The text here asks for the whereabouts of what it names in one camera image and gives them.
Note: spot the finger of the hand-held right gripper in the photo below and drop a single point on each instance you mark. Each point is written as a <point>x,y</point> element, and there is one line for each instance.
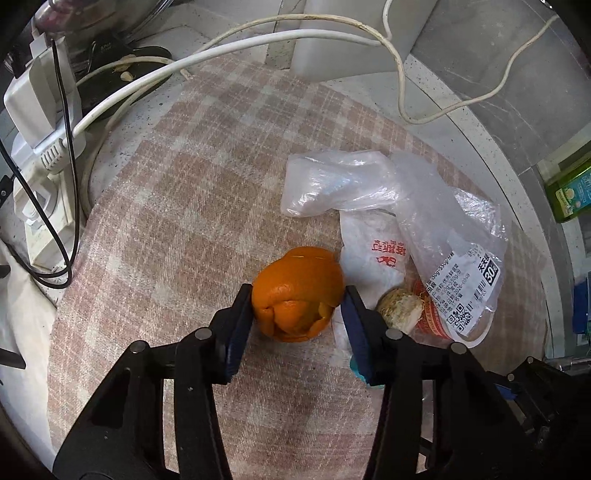
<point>545,397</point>
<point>505,386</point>

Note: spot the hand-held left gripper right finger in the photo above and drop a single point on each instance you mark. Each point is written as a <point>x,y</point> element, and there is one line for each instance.
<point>358,332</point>

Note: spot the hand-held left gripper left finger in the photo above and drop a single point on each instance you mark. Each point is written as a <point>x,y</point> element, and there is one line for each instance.
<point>238,332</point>

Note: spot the beige food scrap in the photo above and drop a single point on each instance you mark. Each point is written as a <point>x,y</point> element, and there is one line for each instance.
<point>399,309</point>

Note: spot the orange peel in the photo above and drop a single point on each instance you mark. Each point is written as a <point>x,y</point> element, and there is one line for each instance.
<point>295,290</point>

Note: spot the red paper cup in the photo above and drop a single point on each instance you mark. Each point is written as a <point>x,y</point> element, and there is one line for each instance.
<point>429,323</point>

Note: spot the clear plastic bag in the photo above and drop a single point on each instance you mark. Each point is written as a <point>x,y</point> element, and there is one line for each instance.
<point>351,184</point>

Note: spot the white paper wrapper red print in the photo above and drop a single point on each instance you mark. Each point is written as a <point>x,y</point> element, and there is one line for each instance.
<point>374,258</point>

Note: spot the blue plastic item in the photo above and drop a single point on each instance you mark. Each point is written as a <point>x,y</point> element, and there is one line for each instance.
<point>582,304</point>

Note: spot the beige plaid fringed cloth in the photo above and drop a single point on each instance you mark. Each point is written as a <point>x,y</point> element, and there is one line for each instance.
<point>184,207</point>

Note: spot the white power strip with chargers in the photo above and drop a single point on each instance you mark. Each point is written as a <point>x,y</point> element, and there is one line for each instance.
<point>74,221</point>

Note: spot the green soap pump bottle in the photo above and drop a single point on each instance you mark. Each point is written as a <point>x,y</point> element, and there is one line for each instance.
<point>570,194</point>

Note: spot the white cloth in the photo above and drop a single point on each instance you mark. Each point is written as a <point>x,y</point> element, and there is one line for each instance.
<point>23,323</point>

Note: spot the black tripod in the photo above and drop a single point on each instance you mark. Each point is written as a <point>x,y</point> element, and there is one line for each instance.
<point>11,357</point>

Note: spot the white power plug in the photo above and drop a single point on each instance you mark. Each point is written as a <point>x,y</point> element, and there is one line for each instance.
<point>57,152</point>

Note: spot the white charger adapter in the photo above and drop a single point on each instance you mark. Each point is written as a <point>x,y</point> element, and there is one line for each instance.
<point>32,110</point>

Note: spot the metal pot lid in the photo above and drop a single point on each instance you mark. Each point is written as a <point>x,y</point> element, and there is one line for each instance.
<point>101,27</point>

